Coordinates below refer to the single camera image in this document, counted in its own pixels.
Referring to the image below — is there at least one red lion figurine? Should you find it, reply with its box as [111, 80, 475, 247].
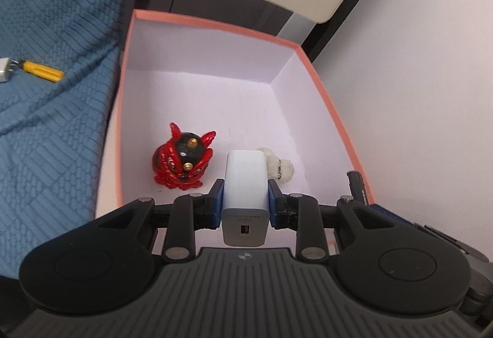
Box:
[153, 122, 216, 191]

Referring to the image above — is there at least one white charger block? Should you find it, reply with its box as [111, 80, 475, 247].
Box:
[220, 149, 270, 248]

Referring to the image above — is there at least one blue textured chair cover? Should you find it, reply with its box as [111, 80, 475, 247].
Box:
[0, 0, 155, 279]

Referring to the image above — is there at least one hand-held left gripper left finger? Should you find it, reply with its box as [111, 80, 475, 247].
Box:
[92, 178, 225, 263]

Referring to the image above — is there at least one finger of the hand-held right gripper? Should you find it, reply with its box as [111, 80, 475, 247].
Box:
[368, 203, 428, 231]

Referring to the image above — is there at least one white plush toy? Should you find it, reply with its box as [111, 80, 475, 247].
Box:
[256, 147, 295, 181]

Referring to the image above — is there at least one pink cardboard box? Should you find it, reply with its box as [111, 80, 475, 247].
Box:
[94, 9, 376, 246]

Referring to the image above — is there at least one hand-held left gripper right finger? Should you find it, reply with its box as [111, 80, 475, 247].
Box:
[267, 180, 401, 262]

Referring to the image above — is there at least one yellow handled screwdriver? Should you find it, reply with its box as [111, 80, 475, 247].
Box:
[13, 59, 65, 83]

